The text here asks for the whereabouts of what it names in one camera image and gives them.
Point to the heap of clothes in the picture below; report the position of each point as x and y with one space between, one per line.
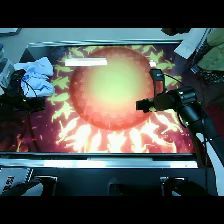
213 56

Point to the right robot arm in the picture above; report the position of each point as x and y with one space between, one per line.
195 113

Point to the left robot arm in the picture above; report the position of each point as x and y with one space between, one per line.
23 104

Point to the light blue shirt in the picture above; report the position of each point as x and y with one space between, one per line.
38 75

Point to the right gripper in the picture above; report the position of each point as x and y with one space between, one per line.
159 101

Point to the silver frame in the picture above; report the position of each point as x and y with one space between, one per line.
100 164

